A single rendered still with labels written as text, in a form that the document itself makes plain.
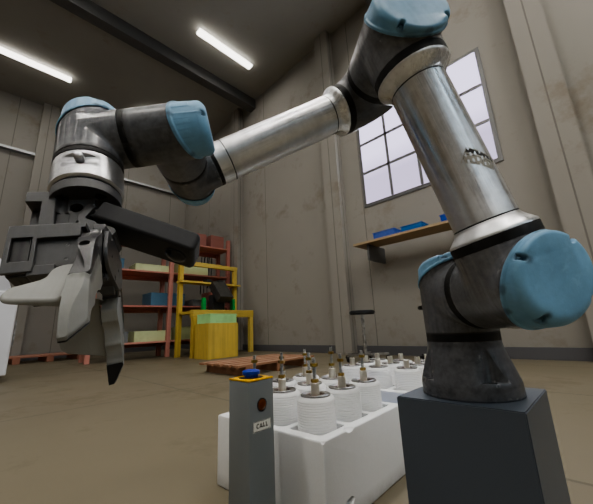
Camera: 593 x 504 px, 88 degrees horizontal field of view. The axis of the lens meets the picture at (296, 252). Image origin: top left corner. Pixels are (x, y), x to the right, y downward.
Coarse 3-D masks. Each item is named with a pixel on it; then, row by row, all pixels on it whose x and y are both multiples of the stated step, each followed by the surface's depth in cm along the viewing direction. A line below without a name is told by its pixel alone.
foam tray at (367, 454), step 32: (224, 416) 89; (384, 416) 85; (224, 448) 86; (288, 448) 71; (320, 448) 66; (352, 448) 72; (384, 448) 82; (224, 480) 84; (288, 480) 70; (320, 480) 64; (352, 480) 70; (384, 480) 79
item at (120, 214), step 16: (112, 208) 34; (112, 224) 34; (128, 224) 34; (144, 224) 34; (160, 224) 35; (128, 240) 36; (144, 240) 35; (160, 240) 34; (176, 240) 35; (192, 240) 35; (160, 256) 37; (176, 256) 35; (192, 256) 36
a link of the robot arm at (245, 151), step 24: (336, 96) 57; (264, 120) 57; (288, 120) 56; (312, 120) 56; (336, 120) 58; (360, 120) 60; (216, 144) 53; (240, 144) 53; (264, 144) 54; (288, 144) 56; (312, 144) 60; (216, 168) 53; (240, 168) 55; (192, 192) 53
